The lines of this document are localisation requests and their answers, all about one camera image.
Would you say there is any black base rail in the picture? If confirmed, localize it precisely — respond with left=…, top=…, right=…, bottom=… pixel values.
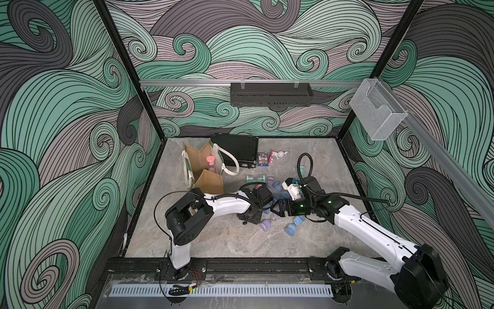
left=103, top=256, right=410, bottom=276

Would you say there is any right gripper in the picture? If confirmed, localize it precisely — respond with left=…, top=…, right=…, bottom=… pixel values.
left=269, top=197, right=315, bottom=217

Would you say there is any green hourglass lying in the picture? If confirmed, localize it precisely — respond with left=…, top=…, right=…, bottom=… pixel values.
left=246, top=175, right=266, bottom=183

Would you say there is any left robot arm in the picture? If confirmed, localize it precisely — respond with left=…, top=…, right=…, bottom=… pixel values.
left=153, top=182, right=274, bottom=270

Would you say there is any white slotted cable duct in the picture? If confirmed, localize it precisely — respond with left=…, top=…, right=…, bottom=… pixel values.
left=109, top=283, right=333, bottom=298

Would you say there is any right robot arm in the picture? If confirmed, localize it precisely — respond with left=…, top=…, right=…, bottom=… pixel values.
left=271, top=174, right=450, bottom=308

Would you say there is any black ribbed case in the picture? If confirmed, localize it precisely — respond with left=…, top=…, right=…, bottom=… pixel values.
left=210, top=133, right=259, bottom=169

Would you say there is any white rabbit figurine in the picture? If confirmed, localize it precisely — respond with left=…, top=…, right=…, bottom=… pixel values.
left=269, top=151, right=288, bottom=163

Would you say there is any blue card box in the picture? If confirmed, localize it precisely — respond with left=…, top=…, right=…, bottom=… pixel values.
left=257, top=152, right=270, bottom=167

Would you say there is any aluminium wall rail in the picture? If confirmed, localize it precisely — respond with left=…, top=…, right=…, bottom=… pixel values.
left=139, top=79, right=363, bottom=88

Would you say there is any clear plastic wall box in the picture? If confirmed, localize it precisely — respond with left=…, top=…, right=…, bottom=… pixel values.
left=350, top=78, right=408, bottom=141

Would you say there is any blue hourglass front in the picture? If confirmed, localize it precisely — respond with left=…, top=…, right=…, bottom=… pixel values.
left=284, top=216, right=306, bottom=237

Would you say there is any purple hourglass front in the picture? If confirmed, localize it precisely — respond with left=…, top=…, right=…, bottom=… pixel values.
left=259, top=219, right=271, bottom=232

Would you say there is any black wall tray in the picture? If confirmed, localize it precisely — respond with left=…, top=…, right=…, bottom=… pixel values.
left=230, top=83, right=314, bottom=108

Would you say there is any pink hourglass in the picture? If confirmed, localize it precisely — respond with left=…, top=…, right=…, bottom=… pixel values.
left=206, top=155, right=217, bottom=173

